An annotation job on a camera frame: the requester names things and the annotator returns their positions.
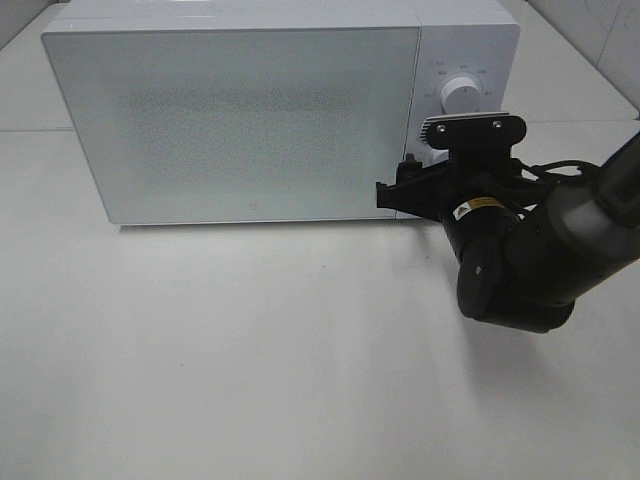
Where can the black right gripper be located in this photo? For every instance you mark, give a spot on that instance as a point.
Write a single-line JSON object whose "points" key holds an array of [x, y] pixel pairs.
{"points": [[471, 186]]}

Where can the white timer knob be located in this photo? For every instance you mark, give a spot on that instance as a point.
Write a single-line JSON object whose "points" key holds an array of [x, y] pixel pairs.
{"points": [[432, 156]]}

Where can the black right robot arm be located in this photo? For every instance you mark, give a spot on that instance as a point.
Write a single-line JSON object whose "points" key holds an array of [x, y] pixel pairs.
{"points": [[529, 240]]}

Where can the white microwave oven body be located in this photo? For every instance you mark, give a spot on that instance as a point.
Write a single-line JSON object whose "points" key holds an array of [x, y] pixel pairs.
{"points": [[479, 38]]}

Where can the white microwave door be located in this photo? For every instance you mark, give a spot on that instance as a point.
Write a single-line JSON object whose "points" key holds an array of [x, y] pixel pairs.
{"points": [[192, 127]]}

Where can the upper white power knob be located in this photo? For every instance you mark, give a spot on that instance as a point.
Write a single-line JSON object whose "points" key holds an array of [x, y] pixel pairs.
{"points": [[460, 94]]}

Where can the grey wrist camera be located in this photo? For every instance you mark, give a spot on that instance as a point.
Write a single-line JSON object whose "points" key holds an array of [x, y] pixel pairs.
{"points": [[473, 131]]}

